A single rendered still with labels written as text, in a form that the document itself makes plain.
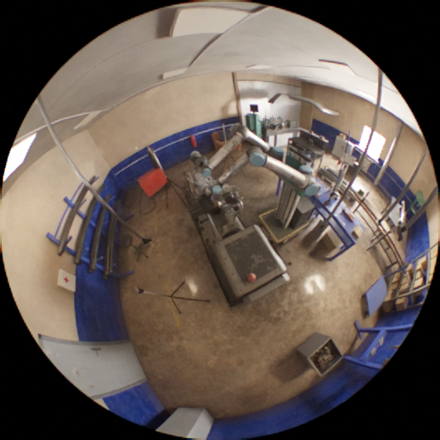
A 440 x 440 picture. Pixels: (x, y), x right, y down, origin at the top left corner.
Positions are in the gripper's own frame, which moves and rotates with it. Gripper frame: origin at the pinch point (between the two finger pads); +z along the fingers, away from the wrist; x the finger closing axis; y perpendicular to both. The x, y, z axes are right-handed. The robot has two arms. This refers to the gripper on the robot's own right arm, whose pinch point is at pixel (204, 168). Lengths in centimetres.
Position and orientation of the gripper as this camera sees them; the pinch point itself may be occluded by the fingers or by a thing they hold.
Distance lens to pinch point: 108.3
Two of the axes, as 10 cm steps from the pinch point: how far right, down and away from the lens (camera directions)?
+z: 3.8, 7.2, -5.8
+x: -5.8, 6.8, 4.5
